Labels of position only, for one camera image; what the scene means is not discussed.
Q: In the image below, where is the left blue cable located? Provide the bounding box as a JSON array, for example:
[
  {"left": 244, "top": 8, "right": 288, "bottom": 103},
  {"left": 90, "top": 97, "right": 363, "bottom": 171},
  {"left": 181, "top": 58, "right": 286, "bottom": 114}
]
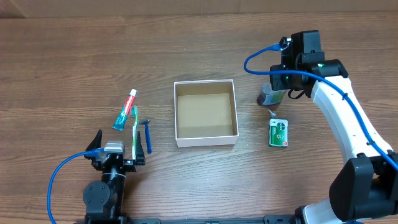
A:
[{"left": 47, "top": 148, "right": 103, "bottom": 224}]

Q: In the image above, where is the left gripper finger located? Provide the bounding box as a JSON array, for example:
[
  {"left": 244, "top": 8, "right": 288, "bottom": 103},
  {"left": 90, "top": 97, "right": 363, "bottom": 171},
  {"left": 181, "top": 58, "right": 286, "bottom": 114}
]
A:
[
  {"left": 135, "top": 131, "right": 146, "bottom": 165},
  {"left": 86, "top": 129, "right": 103, "bottom": 156}
]

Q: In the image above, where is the white cardboard box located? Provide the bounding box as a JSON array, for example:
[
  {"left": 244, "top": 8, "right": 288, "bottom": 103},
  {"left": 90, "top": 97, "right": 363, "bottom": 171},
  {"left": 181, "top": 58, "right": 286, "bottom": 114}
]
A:
[{"left": 174, "top": 79, "right": 239, "bottom": 147}]

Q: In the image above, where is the clear soap pump bottle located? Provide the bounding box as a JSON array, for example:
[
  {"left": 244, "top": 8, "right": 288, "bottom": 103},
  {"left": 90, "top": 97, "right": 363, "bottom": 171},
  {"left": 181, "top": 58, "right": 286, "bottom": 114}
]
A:
[{"left": 256, "top": 82, "right": 287, "bottom": 106}]

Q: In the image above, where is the blue disposable razor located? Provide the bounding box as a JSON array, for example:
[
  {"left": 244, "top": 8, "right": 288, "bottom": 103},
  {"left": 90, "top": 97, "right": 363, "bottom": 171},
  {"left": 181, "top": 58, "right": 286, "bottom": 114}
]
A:
[{"left": 138, "top": 119, "right": 152, "bottom": 154}]

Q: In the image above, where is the green white packet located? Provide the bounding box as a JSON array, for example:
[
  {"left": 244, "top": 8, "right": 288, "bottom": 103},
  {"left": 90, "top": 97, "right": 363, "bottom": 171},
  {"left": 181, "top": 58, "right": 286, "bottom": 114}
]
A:
[{"left": 269, "top": 110, "right": 289, "bottom": 147}]

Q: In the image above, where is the red green toothpaste tube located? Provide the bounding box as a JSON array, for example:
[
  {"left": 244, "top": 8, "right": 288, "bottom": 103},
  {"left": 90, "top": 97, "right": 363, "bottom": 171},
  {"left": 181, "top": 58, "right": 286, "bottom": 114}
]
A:
[{"left": 112, "top": 89, "right": 137, "bottom": 131}]

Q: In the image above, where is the green white toothbrush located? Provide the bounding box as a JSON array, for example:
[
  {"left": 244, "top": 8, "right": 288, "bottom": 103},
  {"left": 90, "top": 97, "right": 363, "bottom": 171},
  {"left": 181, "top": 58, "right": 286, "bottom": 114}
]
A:
[{"left": 131, "top": 105, "right": 138, "bottom": 161}]

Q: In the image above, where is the right blue cable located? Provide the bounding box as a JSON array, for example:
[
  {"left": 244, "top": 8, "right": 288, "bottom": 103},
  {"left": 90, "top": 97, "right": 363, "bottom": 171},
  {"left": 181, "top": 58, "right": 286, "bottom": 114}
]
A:
[{"left": 243, "top": 44, "right": 398, "bottom": 172}]

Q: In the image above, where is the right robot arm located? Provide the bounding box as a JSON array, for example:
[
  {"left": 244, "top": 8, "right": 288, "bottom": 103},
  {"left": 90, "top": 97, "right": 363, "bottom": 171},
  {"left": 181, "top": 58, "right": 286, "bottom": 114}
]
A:
[{"left": 267, "top": 50, "right": 397, "bottom": 223}]

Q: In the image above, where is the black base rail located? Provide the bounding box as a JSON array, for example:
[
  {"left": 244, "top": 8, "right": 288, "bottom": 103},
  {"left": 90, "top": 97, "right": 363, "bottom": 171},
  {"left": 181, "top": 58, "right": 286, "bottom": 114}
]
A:
[{"left": 76, "top": 215, "right": 301, "bottom": 224}]

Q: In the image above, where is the blue cable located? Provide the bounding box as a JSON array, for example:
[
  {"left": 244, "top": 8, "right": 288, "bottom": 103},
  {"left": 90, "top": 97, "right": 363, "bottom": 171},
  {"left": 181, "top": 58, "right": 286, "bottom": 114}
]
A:
[
  {"left": 47, "top": 148, "right": 103, "bottom": 224},
  {"left": 243, "top": 44, "right": 398, "bottom": 172}
]

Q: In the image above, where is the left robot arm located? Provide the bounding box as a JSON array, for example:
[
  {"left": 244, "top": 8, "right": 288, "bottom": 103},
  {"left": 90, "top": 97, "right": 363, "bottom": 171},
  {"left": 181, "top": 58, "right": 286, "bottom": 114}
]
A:
[{"left": 83, "top": 130, "right": 146, "bottom": 224}]

